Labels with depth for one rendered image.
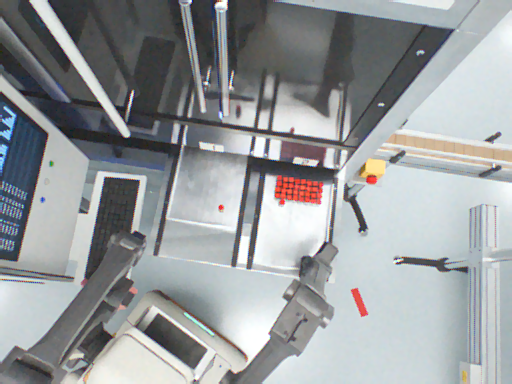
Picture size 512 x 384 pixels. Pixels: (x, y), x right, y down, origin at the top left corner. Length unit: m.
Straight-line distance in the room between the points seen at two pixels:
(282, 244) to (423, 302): 1.28
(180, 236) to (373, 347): 1.40
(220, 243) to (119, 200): 0.43
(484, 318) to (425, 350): 0.58
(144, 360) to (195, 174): 0.76
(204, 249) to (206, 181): 0.26
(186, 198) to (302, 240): 0.47
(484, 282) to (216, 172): 1.31
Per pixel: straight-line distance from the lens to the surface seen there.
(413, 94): 1.04
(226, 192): 1.58
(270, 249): 1.55
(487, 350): 2.17
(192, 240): 1.56
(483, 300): 2.17
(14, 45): 1.22
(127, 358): 1.10
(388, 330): 2.57
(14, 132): 1.30
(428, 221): 2.72
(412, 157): 1.71
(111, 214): 1.69
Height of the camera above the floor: 2.42
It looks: 75 degrees down
